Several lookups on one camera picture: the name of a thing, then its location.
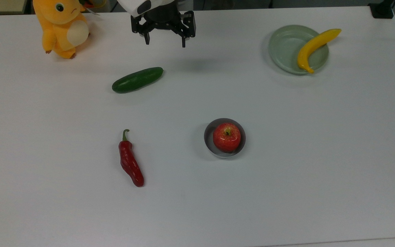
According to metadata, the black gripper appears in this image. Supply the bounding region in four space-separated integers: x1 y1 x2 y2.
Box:
131 0 196 48

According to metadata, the green cucumber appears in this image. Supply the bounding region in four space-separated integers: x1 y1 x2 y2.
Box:
112 67 164 94

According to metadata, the small grey bowl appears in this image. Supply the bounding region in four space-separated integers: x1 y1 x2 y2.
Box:
204 118 246 159

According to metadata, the orange object with tag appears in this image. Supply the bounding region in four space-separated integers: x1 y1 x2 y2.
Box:
80 0 107 16

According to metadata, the orange plush toy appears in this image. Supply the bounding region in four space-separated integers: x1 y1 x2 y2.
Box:
33 0 91 59

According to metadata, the pale green plate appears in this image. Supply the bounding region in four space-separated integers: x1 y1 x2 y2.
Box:
269 25 330 75

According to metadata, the red apple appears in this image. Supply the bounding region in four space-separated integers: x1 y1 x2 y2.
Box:
213 123 241 153

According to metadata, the red chili pepper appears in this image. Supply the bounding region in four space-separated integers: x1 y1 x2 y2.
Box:
118 129 145 188

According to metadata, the yellow banana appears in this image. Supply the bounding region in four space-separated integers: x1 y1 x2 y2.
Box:
297 28 342 74

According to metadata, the beige board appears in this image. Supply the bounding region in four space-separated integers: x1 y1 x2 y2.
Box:
0 0 28 15

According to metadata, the black clamp block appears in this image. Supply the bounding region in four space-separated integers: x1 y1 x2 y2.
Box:
368 0 395 19

